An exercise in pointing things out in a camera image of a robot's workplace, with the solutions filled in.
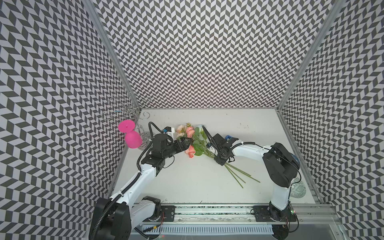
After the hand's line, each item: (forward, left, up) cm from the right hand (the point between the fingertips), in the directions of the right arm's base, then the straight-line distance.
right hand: (221, 160), depth 92 cm
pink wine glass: (+2, +48, +23) cm, 53 cm away
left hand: (+3, +20, +17) cm, 26 cm away
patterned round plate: (-18, -39, +2) cm, 43 cm away
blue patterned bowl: (+2, -49, -4) cm, 50 cm away
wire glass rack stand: (+43, +66, +6) cm, 79 cm away
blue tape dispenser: (+15, -5, +4) cm, 16 cm away
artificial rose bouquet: (-9, -10, -1) cm, 14 cm away
